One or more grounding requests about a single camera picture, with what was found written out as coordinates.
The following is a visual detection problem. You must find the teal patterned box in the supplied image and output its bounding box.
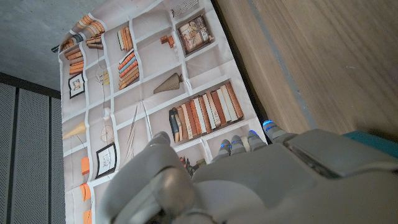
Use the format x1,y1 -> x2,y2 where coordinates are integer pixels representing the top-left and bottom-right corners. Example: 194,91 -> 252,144
343,130 -> 398,158

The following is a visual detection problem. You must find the printed bookshelf backdrop cloth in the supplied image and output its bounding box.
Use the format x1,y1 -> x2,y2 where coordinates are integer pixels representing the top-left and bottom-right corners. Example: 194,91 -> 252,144
58,0 -> 269,224

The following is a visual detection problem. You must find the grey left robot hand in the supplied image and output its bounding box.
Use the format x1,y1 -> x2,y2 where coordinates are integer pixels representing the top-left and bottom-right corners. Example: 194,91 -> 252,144
98,119 -> 398,224

